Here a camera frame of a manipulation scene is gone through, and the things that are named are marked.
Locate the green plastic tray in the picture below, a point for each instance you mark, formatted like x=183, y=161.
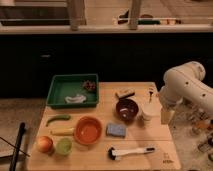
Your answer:
x=71, y=85

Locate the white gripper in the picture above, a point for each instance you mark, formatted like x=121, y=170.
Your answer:
x=166, y=115

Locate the white cup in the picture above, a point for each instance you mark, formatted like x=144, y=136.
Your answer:
x=148, y=111

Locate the green small cup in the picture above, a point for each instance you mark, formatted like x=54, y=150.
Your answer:
x=63, y=146

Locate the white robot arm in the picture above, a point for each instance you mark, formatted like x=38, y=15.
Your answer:
x=185, y=82

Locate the blue sponge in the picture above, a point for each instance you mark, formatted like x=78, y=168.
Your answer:
x=117, y=130

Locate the brown pine cone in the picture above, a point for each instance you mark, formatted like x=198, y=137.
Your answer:
x=89, y=86

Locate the black tripod leg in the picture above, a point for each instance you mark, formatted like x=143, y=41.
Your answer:
x=16, y=150

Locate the dark red bowl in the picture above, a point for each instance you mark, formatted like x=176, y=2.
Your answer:
x=126, y=109

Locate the green chili pepper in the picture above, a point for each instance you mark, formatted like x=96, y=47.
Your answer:
x=58, y=117

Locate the white crumpled cloth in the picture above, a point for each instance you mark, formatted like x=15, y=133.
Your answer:
x=76, y=99

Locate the yellow corn cob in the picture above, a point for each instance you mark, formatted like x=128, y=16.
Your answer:
x=62, y=132

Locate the small dark screwdriver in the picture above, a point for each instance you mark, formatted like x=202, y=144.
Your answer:
x=151, y=92

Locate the red yellow apple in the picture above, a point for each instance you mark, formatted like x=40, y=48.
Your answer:
x=44, y=144

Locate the orange bowl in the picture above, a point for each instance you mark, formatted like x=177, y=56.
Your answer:
x=88, y=130

